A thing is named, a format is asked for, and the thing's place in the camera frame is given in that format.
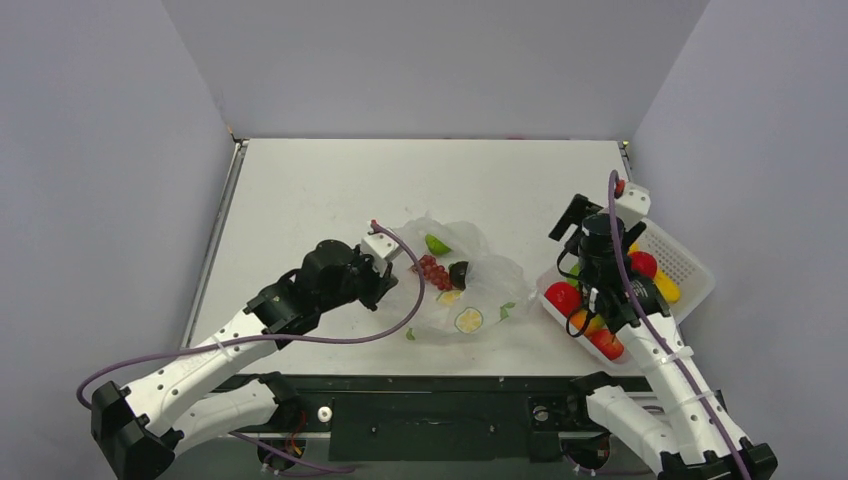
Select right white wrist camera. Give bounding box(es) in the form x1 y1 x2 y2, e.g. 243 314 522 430
605 179 651 230

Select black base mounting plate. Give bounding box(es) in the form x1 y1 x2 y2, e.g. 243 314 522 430
242 375 610 463

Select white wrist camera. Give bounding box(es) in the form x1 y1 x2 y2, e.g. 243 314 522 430
359 232 402 275
605 179 651 230

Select dark purple round fruit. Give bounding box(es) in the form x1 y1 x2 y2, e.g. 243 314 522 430
448 261 469 291

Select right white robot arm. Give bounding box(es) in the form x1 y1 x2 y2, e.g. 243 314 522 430
549 194 778 479

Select red fake fruit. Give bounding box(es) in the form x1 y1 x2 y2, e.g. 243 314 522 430
629 251 659 279

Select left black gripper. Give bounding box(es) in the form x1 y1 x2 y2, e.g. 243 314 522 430
318 244 398 313

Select red fake apple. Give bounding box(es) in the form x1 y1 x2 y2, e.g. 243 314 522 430
589 329 624 361

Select orange green fake mango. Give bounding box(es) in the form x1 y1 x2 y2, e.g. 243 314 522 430
569 309 606 337

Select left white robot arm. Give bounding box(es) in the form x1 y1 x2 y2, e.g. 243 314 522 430
90 232 401 479

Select white plastic basket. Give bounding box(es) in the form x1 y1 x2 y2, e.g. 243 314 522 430
536 219 716 372

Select green fake apple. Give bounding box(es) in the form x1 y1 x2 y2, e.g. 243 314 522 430
425 234 452 256

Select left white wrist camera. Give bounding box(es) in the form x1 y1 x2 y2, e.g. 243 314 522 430
359 232 402 275

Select green fake leaf fruit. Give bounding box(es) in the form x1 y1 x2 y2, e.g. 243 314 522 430
566 263 581 288

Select yellow fake mango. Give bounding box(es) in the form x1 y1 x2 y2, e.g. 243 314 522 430
653 268 682 304

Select dark red fake grapes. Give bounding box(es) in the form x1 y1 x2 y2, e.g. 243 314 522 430
419 255 453 291

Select clear plastic bag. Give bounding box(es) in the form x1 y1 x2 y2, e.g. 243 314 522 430
394 216 533 341

